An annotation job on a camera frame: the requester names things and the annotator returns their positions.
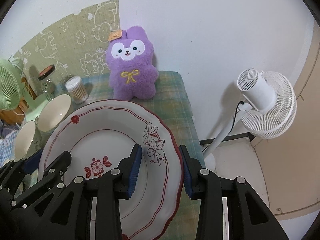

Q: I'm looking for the cotton swab container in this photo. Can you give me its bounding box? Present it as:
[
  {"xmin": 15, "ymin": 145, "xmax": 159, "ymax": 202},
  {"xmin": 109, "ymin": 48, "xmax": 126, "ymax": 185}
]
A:
[{"xmin": 65, "ymin": 76, "xmax": 88, "ymax": 104}]

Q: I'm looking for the cream bowl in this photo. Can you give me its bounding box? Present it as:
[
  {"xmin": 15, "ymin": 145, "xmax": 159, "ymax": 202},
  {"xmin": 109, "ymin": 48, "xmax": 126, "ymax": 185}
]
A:
[
  {"xmin": 37, "ymin": 94, "xmax": 73, "ymax": 132},
  {"xmin": 14, "ymin": 121, "xmax": 39, "ymax": 159}
]

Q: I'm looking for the green desk fan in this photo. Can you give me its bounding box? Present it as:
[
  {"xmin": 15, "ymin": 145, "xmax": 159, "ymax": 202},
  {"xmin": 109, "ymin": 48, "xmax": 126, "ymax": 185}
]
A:
[{"xmin": 0, "ymin": 58, "xmax": 49, "ymax": 122}]

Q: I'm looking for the blue checked cartoon blanket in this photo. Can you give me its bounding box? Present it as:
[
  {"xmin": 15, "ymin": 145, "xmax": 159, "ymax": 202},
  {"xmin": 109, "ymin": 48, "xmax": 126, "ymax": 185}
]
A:
[{"xmin": 0, "ymin": 120, "xmax": 18, "ymax": 166}]

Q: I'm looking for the black fan cable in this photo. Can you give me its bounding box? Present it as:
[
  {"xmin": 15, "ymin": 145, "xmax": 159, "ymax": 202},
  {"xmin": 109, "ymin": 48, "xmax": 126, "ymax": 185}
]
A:
[{"xmin": 227, "ymin": 100, "xmax": 246, "ymax": 133}]

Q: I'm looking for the plaid green blue tablecloth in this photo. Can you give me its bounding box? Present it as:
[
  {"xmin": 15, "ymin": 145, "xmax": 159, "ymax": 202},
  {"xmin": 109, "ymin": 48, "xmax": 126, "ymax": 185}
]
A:
[{"xmin": 24, "ymin": 70, "xmax": 230, "ymax": 240}]

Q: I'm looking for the white plate red floral trim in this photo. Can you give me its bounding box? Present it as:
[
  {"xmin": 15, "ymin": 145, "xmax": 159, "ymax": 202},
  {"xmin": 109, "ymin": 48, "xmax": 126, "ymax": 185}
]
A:
[{"xmin": 38, "ymin": 100, "xmax": 183, "ymax": 239}]

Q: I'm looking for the purple plush bunny toy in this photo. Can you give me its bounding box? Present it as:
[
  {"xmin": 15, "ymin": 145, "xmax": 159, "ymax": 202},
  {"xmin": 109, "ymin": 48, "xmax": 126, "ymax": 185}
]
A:
[{"xmin": 106, "ymin": 26, "xmax": 159, "ymax": 100}]

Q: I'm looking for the green cartoon wall mat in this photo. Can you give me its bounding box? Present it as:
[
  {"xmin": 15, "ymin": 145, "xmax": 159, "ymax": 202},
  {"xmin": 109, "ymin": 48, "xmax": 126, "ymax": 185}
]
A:
[{"xmin": 14, "ymin": 0, "xmax": 120, "ymax": 89}]

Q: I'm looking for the white standing fan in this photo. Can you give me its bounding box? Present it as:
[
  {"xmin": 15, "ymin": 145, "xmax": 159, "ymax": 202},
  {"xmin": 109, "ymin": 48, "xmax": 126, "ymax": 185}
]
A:
[{"xmin": 202, "ymin": 68, "xmax": 297, "ymax": 157}]

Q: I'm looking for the glass jar with dark lid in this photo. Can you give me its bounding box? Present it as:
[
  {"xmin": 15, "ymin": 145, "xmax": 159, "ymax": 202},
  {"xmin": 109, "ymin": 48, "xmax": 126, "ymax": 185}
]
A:
[{"xmin": 38, "ymin": 64, "xmax": 55, "ymax": 101}]

